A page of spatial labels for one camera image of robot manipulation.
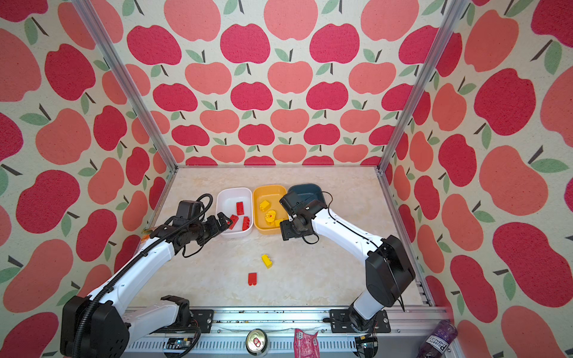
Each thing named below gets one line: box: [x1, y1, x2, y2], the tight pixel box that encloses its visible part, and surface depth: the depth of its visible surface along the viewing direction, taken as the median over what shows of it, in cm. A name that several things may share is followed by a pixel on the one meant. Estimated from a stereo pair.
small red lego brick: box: [247, 272, 258, 287], surface depth 84 cm
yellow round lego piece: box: [264, 210, 277, 226], surface depth 100 cm
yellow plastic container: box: [252, 184, 289, 235], surface depth 103 cm
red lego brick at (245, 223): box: [241, 216, 250, 232], surface depth 98 cm
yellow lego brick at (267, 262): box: [261, 254, 274, 270], surface depth 88 cm
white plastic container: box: [215, 187, 254, 238], surface depth 106 cm
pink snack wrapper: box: [293, 328, 321, 358], surface depth 70 cm
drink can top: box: [245, 328, 269, 357], surface depth 63 cm
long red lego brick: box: [236, 201, 245, 216], surface depth 106 cm
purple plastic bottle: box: [416, 319, 459, 358], surface depth 69 cm
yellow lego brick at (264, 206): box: [258, 199, 271, 212], surface depth 104 cm
